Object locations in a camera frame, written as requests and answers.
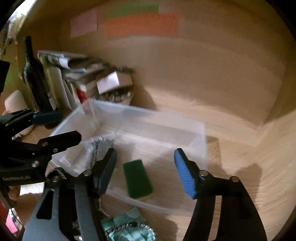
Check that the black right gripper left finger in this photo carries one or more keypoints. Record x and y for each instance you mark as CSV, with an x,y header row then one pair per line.
x,y
68,204

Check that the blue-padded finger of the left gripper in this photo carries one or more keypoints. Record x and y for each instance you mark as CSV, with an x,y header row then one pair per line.
x,y
14,123

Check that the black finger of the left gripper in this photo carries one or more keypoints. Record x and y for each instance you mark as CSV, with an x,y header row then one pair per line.
x,y
57,143

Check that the grey knitted cloth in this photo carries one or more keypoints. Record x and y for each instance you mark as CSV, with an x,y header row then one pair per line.
x,y
96,149

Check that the teal knitted sock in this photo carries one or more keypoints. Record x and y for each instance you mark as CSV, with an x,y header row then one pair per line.
x,y
131,226

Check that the green yellow sponge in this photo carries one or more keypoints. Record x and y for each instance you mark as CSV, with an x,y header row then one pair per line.
x,y
137,181

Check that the person's left hand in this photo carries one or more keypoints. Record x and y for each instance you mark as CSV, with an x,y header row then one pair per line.
x,y
15,102

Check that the upright white books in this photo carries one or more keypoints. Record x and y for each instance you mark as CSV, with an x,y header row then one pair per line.
x,y
62,96

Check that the dark wine bottle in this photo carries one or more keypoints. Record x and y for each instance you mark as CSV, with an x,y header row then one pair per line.
x,y
34,76

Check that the red book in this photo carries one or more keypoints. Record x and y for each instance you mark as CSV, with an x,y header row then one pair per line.
x,y
83,99

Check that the stack of newspapers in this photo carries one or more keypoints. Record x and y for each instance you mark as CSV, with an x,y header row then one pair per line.
x,y
79,67

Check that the clear plastic storage bin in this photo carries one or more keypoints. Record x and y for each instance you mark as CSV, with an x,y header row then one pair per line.
x,y
138,133

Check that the bowl of small items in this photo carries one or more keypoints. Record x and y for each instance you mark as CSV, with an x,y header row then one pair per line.
x,y
121,96

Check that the small white cardboard box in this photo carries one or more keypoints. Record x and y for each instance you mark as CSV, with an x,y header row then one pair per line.
x,y
113,81

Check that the pink paper note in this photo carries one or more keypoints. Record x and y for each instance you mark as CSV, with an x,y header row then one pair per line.
x,y
84,23

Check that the green paper note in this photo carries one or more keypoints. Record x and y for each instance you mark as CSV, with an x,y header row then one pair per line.
x,y
132,9

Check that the orange paper note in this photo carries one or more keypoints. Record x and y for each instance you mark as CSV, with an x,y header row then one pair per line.
x,y
148,24

